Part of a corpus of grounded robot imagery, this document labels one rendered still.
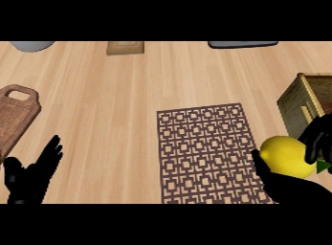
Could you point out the yellow lemon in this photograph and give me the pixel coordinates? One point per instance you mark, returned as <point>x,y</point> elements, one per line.
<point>286,157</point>

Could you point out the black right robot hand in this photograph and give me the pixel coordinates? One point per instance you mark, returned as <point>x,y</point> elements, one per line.
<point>296,188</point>

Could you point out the grey round bowl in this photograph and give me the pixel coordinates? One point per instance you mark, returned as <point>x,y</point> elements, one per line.
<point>31,45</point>

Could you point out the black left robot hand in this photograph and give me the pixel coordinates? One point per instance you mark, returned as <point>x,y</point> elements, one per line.
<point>28,183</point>

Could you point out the wicker basket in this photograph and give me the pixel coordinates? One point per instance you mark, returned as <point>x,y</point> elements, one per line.
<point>310,102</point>

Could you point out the brown patterned placemat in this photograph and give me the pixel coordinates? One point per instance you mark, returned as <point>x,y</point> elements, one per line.
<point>209,153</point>

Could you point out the tan wooden block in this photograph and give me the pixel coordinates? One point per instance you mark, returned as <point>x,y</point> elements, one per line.
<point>125,48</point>

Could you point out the brown wooden cutting board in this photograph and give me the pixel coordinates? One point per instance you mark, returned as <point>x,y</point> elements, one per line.
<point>7,118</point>

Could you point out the dark grey flat tray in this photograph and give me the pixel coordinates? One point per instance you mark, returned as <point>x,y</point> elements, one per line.
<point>243,44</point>

